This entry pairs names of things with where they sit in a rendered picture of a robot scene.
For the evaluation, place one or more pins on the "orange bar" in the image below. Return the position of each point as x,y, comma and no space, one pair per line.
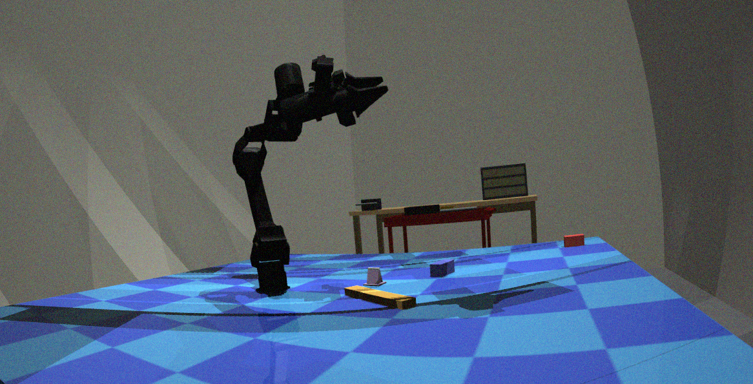
381,297

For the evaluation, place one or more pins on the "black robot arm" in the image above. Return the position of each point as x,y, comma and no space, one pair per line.
270,243

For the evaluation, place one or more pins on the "red rectangular block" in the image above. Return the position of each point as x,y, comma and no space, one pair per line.
574,240

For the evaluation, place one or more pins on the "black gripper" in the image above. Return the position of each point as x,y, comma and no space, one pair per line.
350,94

